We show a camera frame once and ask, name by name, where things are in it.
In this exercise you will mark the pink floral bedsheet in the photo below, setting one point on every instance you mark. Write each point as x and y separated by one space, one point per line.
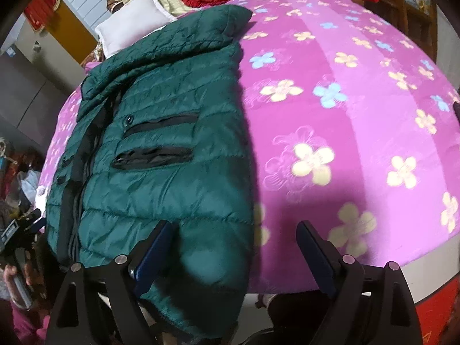
341 115

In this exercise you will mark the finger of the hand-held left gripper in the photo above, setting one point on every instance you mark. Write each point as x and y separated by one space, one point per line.
37 225
30 216

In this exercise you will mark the wooden bed headboard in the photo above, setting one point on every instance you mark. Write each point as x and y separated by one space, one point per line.
72 39

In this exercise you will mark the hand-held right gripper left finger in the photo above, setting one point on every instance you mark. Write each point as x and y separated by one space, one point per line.
151 258

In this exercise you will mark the red bed base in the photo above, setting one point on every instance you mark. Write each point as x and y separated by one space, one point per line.
436 316

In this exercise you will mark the person's left hand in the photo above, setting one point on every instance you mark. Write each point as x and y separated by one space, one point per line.
10 274

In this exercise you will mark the white pillow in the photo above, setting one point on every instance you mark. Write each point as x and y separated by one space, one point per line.
133 25

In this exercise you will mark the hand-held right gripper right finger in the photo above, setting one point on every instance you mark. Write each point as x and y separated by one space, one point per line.
316 255

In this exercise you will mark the green puffer jacket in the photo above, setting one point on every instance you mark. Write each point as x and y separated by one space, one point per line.
161 194

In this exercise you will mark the red hanging ornament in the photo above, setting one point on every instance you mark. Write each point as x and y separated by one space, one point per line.
41 10

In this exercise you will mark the person's left forearm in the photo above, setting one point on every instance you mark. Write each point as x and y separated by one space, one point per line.
30 325

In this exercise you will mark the grey wardrobe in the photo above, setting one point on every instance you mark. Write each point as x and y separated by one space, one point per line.
28 90

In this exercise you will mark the wooden chair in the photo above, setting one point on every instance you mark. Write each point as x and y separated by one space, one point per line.
409 10

